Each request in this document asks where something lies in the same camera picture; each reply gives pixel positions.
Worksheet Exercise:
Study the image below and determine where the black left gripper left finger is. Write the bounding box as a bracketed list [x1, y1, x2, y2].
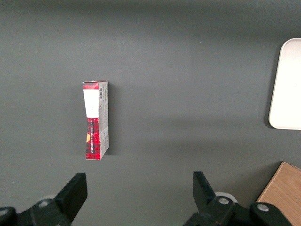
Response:
[0, 172, 88, 226]

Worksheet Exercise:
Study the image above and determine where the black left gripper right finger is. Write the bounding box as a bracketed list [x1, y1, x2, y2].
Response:
[182, 171, 292, 226]

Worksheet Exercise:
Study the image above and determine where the wooden drawer cabinet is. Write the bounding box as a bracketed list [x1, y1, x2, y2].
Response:
[256, 161, 301, 226]

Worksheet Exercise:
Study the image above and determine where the red plaid cardboard box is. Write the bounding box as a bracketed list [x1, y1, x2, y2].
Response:
[82, 80, 110, 161]

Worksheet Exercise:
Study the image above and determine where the cream rectangular tray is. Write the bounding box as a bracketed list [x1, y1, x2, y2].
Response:
[268, 37, 301, 130]

